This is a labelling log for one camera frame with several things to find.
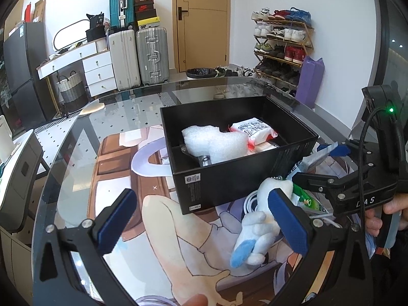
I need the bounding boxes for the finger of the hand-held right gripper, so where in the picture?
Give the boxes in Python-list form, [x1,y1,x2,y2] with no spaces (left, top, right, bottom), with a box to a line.
[317,138,378,169]
[291,171,361,196]

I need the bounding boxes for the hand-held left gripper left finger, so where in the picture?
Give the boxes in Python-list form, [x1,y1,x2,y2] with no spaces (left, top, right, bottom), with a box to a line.
[33,189,137,306]

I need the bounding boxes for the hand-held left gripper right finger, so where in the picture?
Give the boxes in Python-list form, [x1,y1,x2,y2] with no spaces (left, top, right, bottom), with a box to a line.
[268,189,373,306]

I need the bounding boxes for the blue white packet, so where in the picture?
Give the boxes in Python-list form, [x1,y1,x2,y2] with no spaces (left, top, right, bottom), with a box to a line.
[285,142,340,182]

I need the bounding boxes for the white blue plush toy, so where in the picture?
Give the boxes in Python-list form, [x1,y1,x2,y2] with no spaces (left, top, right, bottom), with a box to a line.
[230,178,295,266]

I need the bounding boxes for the black storage box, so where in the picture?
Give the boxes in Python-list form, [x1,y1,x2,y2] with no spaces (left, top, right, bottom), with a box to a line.
[159,95,319,215]

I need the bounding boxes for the red white tissue packet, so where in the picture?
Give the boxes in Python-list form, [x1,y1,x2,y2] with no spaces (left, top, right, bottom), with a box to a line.
[229,118,278,145]

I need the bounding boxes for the white foam piece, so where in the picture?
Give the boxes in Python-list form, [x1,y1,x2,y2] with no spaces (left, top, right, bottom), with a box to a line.
[181,125,250,164]

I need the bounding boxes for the person's right hand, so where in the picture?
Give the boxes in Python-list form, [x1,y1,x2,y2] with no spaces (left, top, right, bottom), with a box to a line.
[363,193,408,238]

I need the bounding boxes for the person's left hand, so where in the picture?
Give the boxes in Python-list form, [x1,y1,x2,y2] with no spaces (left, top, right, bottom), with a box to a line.
[180,294,209,306]

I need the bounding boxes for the green packet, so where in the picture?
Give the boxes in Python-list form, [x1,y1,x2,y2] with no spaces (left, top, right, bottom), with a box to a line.
[291,182,332,215]

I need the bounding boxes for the cartoon printed table mat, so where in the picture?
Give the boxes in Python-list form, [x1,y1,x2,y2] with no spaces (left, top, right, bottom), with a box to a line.
[86,124,361,306]

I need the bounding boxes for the purple bag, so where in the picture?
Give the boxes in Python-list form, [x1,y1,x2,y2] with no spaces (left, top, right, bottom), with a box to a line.
[295,56,326,109]

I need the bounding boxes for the grey white side cabinet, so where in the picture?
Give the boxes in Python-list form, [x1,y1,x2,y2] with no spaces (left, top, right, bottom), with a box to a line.
[0,129,43,234]

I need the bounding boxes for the person's dark jacket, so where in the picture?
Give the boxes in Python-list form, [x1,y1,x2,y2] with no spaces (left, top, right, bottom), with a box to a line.
[366,245,408,306]

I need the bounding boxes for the wooden shoe rack with shoes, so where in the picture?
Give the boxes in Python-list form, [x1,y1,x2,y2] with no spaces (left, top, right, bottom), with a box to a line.
[251,6,314,91]

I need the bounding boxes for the scattered loose shoes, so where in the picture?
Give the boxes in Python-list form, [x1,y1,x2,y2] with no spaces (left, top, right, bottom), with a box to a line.
[213,65,259,99]

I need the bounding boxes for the woven laundry basket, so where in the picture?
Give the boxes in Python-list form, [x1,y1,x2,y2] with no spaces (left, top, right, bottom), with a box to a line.
[57,72,86,112]

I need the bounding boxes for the white dressing table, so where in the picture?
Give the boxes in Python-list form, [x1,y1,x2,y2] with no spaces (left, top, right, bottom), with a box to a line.
[36,41,117,98]

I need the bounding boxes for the trash bin with black liner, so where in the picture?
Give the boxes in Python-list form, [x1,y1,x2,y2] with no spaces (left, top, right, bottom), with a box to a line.
[186,68,217,80]

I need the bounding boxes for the white suitcase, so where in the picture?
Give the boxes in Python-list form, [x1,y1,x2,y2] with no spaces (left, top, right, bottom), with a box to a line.
[108,29,141,91]

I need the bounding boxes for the silver suitcase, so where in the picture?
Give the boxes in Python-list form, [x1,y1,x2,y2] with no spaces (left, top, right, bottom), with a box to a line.
[135,26,169,86]

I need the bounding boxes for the dark grey refrigerator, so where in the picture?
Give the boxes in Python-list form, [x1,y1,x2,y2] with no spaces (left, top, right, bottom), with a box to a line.
[3,22,48,131]

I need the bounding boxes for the wooden door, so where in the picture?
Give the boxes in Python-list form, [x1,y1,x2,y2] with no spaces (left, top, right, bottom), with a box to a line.
[172,0,231,73]

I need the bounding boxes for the oval mirror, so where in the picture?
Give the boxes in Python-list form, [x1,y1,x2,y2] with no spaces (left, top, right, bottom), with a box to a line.
[53,19,91,52]

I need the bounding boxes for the black bag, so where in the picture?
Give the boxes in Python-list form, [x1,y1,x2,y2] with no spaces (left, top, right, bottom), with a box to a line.
[85,12,107,42]

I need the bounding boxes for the teal suitcase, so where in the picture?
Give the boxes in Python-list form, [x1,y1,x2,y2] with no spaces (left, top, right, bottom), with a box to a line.
[109,0,136,32]

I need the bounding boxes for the cardboard box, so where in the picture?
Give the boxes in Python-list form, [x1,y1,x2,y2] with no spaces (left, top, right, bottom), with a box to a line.
[33,0,46,23]

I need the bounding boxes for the white cable bundle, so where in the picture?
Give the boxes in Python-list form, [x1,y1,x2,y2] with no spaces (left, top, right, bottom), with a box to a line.
[244,191,335,227]

